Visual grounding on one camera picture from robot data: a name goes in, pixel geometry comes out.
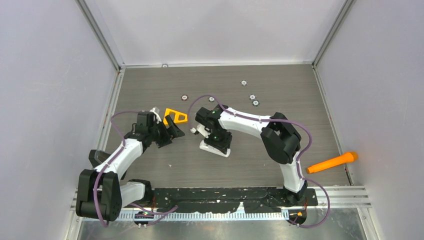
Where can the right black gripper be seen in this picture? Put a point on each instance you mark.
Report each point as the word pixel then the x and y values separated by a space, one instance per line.
pixel 222 146

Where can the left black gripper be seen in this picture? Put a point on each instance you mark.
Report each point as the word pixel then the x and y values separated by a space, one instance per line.
pixel 171 132

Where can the white remote control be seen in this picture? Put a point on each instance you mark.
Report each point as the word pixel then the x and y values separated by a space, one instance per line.
pixel 213 150

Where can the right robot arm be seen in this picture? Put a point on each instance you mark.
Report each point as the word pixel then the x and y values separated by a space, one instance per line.
pixel 281 141

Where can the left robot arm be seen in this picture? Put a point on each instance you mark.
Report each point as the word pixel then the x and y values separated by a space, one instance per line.
pixel 99 193

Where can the orange cylinder peg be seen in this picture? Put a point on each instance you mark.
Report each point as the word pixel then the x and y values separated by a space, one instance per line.
pixel 347 157

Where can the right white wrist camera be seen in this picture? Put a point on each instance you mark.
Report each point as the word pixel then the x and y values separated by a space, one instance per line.
pixel 201 130

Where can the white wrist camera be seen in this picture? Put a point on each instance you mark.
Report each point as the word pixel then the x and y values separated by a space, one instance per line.
pixel 201 130
pixel 156 111

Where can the yellow plastic triangle frame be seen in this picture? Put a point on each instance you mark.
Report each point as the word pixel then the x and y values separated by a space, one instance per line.
pixel 177 116

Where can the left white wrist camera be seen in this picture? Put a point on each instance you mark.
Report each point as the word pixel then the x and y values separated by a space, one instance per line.
pixel 156 111

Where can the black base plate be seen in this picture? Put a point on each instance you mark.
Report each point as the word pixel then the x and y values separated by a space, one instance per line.
pixel 221 200

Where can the aluminium rail frame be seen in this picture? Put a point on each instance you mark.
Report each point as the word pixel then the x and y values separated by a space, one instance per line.
pixel 329 199

